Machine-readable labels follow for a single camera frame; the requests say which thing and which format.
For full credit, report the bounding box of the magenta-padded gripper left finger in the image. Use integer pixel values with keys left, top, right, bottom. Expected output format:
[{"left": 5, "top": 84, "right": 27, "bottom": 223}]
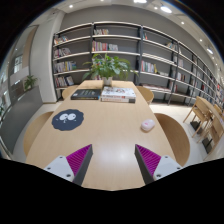
[{"left": 43, "top": 143, "right": 94, "bottom": 187}]

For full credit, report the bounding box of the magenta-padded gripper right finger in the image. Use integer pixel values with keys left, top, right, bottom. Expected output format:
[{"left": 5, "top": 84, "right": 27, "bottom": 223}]
[{"left": 134, "top": 143, "right": 183, "bottom": 186}]

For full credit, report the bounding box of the pale pink computer mouse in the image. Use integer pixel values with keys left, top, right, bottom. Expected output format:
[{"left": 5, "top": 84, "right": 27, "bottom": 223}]
[{"left": 140, "top": 119, "right": 156, "bottom": 132}]

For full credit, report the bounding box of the dark cartoon-eyed mouse pad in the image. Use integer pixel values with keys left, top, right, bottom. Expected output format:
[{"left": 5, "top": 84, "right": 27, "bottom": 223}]
[{"left": 51, "top": 108, "right": 85, "bottom": 132}]

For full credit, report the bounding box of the group of slatted wooden chairs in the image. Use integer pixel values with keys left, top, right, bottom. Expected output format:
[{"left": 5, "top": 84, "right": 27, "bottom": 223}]
[{"left": 182, "top": 95, "right": 224, "bottom": 155}]

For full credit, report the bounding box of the black hardcover book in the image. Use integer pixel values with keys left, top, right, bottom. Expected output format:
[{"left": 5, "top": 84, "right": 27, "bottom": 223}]
[{"left": 70, "top": 88, "right": 102, "bottom": 101}]

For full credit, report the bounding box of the red-and-white spine book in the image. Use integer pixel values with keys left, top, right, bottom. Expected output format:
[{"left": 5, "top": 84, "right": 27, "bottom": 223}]
[{"left": 100, "top": 95, "right": 136, "bottom": 104}]

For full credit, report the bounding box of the white illustrated cover book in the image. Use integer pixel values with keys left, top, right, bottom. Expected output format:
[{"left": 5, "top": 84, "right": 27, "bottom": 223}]
[{"left": 100, "top": 86, "right": 137, "bottom": 100}]

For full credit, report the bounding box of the small distant potted plant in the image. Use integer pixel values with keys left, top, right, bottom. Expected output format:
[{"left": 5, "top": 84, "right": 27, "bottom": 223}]
[{"left": 23, "top": 74, "right": 39, "bottom": 92}]

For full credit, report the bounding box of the green potted plant white pot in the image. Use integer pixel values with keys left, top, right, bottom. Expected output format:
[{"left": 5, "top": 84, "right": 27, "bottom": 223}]
[{"left": 82, "top": 53, "right": 139, "bottom": 88}]

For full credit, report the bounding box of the grey bookshelf unit with books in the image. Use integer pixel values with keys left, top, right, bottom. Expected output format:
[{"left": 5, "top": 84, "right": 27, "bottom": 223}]
[{"left": 51, "top": 20, "right": 224, "bottom": 108}]

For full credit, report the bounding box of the group of ceiling lights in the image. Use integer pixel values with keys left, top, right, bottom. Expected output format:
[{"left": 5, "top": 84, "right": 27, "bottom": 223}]
[{"left": 68, "top": 0, "right": 215, "bottom": 56}]

